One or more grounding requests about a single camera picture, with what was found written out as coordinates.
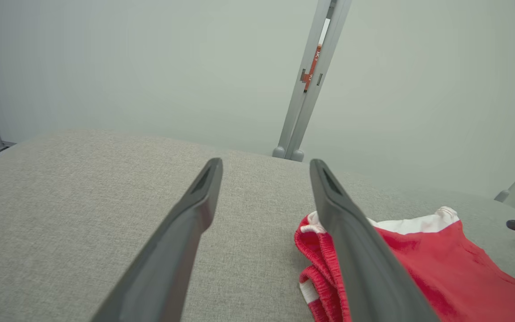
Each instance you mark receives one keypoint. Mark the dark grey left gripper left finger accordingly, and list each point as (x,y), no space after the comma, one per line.
(172,241)

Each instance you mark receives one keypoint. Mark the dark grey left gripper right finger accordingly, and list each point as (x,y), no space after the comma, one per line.
(360,259)

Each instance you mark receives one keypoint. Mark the grey partition post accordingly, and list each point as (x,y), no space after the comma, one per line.
(304,76)
(324,76)

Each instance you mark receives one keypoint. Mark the red white sports shorts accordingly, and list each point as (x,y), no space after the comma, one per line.
(454,268)

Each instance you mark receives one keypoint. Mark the orange label strip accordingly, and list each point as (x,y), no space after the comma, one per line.
(312,71)

